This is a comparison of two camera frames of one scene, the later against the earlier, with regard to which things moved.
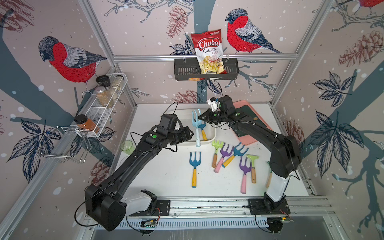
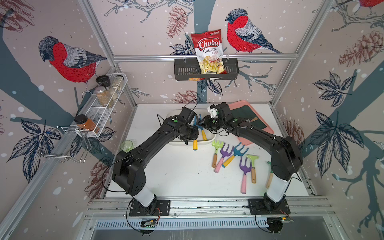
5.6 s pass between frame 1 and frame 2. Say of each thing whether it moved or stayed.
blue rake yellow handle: moved
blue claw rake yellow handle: stayed
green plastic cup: stayed
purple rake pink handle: stayed
